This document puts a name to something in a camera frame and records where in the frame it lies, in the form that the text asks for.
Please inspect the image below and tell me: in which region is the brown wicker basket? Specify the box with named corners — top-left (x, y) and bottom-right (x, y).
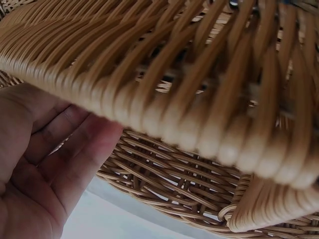
top-left (0, 0), bottom-right (319, 239)

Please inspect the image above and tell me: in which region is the person's left hand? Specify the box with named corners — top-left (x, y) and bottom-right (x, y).
top-left (0, 83), bottom-right (123, 239)

